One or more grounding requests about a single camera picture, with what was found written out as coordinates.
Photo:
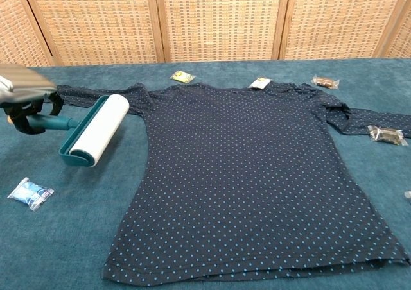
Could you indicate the blue white candy packet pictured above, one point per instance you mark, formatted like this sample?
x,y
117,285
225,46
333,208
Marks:
x,y
30,193

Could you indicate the teal white lint roller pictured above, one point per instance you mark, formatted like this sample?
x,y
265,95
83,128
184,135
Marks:
x,y
99,128

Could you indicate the dark blue polka dot shirt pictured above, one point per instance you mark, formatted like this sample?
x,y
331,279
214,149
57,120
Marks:
x,y
250,174

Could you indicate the black candy packet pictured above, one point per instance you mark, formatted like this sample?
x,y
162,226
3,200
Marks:
x,y
385,135

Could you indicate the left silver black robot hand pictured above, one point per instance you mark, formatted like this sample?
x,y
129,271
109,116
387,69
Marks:
x,y
25,78

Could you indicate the woven bamboo folding screen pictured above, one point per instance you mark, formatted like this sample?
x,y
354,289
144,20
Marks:
x,y
218,20

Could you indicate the yellow orange candy packet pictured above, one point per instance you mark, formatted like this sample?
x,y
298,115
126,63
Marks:
x,y
182,77

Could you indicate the teal plush table cloth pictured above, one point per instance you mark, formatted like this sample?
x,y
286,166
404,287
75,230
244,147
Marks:
x,y
64,238

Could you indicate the white orange candy packet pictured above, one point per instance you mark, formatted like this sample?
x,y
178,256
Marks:
x,y
260,83

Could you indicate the brown candy packet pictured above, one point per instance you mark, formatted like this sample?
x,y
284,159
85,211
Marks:
x,y
325,81

